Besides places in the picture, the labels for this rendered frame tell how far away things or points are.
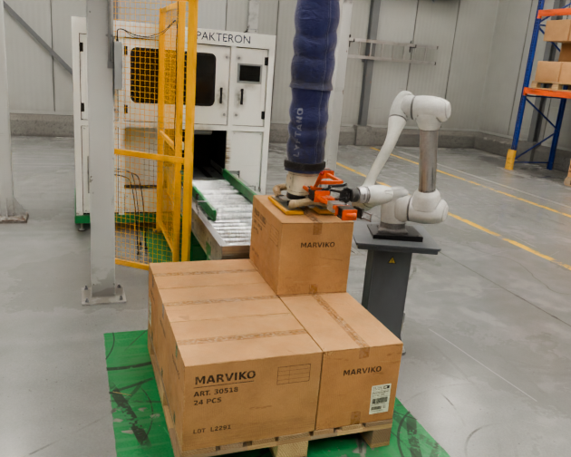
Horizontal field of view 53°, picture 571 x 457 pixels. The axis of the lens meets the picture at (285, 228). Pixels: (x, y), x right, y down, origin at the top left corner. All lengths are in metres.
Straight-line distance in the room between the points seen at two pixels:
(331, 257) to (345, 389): 0.74
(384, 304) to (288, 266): 0.89
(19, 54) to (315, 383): 10.30
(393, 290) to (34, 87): 9.57
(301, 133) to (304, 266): 0.70
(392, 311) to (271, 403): 1.37
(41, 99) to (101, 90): 8.18
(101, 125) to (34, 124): 8.07
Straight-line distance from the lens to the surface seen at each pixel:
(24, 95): 12.16
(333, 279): 3.12
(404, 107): 3.31
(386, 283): 3.62
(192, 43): 4.10
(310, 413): 2.68
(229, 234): 4.00
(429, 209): 3.46
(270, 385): 2.52
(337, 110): 6.73
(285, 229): 2.92
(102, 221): 4.15
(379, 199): 3.08
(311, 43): 3.04
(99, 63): 3.99
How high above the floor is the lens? 1.73
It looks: 16 degrees down
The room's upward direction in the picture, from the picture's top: 5 degrees clockwise
